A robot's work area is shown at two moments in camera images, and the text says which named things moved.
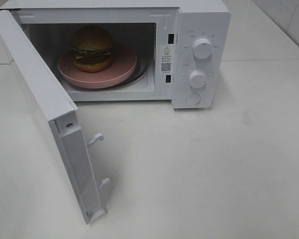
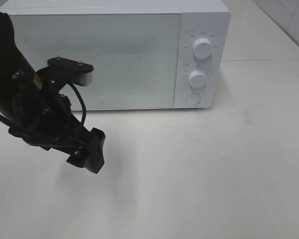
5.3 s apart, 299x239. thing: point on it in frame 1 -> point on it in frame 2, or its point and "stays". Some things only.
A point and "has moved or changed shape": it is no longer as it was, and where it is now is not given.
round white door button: (193, 98) stays
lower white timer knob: (197, 79) stays
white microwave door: (61, 111) has moved or changed shape
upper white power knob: (202, 48) stays
